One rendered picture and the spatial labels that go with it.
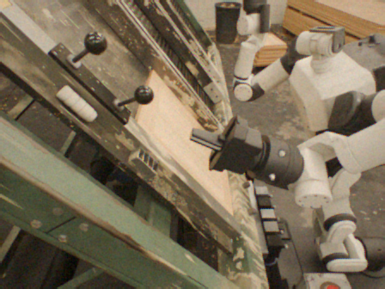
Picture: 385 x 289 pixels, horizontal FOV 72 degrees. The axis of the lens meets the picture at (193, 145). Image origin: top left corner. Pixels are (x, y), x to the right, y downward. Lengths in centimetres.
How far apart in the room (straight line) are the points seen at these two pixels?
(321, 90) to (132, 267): 65
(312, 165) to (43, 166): 46
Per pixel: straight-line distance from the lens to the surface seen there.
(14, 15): 60
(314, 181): 55
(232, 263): 90
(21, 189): 42
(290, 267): 174
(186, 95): 102
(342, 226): 139
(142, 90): 51
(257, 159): 50
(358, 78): 86
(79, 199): 42
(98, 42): 49
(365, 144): 52
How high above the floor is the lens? 167
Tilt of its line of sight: 39 degrees down
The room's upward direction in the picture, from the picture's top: straight up
